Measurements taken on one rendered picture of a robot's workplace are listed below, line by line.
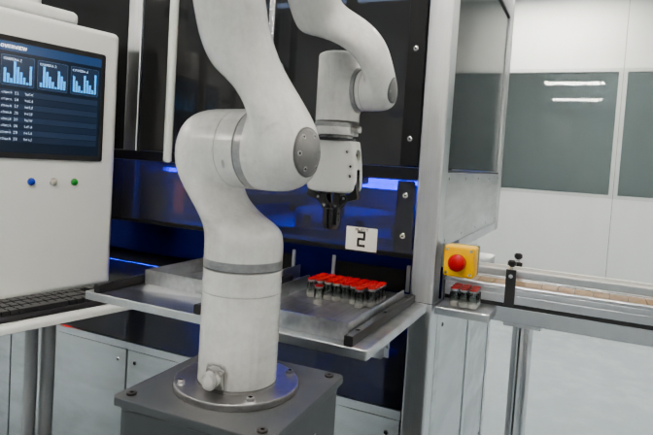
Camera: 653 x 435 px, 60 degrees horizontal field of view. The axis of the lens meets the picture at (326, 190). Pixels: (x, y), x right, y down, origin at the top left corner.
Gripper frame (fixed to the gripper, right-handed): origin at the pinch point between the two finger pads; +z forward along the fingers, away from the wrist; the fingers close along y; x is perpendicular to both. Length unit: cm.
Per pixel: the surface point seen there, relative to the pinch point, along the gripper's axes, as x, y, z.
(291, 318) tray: 2.5, 6.2, 20.2
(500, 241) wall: -495, 32, 60
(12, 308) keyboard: 12, 74, 27
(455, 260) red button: -31.3, -17.8, 10.2
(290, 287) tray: -21.3, 19.5, 20.4
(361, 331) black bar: 0.6, -8.0, 20.5
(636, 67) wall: -495, -76, -114
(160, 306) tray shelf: 4.7, 36.7, 22.3
